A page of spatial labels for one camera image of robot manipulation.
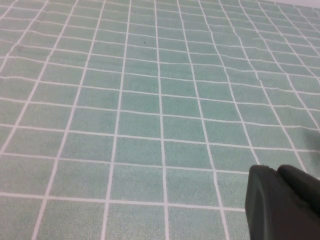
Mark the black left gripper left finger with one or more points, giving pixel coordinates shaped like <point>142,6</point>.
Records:
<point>270,212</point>

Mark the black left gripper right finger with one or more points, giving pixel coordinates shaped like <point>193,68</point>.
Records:
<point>302,186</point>

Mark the green white checkered tablecloth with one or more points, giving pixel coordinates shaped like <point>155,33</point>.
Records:
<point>150,112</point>

